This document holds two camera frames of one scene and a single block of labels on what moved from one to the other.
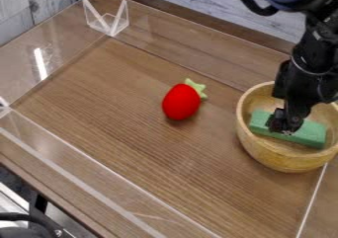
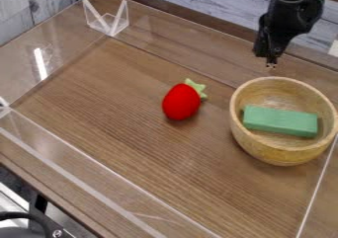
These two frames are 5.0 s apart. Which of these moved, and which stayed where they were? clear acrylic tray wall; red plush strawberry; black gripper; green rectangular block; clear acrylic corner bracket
Moved: green rectangular block; black gripper
Stayed: clear acrylic tray wall; red plush strawberry; clear acrylic corner bracket
